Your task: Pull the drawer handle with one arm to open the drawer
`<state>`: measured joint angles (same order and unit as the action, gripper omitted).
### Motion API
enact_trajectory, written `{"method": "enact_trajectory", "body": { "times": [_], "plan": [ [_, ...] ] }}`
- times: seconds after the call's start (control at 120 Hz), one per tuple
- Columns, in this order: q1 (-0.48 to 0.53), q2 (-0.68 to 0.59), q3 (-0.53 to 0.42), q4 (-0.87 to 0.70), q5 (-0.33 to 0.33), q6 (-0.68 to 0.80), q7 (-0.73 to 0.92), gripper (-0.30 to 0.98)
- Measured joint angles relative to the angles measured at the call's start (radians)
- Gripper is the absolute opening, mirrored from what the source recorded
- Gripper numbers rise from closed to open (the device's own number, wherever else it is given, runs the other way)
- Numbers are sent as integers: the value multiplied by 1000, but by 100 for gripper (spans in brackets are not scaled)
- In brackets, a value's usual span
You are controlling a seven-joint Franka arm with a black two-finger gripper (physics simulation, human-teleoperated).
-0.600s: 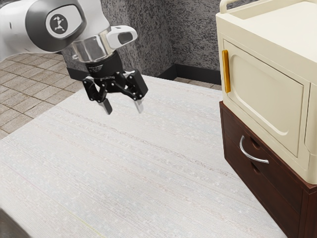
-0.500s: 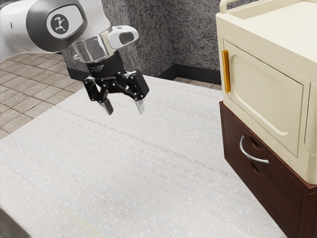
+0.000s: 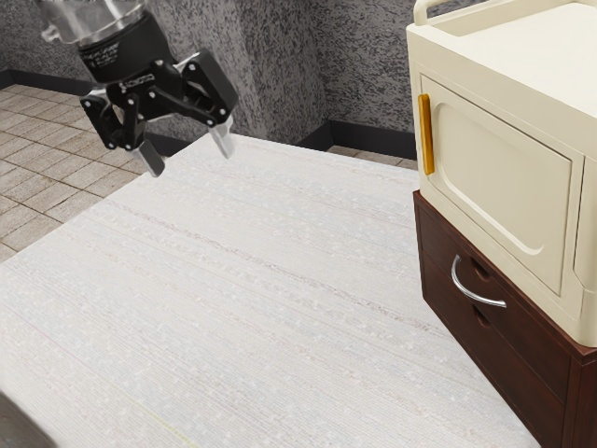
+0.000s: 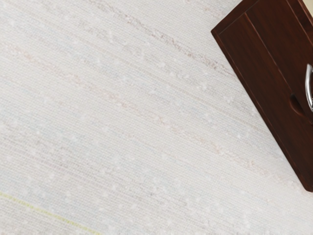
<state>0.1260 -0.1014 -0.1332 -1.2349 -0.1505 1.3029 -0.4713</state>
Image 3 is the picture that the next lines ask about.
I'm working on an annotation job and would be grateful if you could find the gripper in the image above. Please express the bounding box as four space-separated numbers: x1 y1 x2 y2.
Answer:
76 12 238 178

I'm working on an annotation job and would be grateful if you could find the dark brown wooden drawer cabinet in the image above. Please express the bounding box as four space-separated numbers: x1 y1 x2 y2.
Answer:
412 189 597 448

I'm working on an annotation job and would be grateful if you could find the cream box with yellow handle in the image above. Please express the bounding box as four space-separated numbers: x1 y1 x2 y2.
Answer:
405 0 597 348

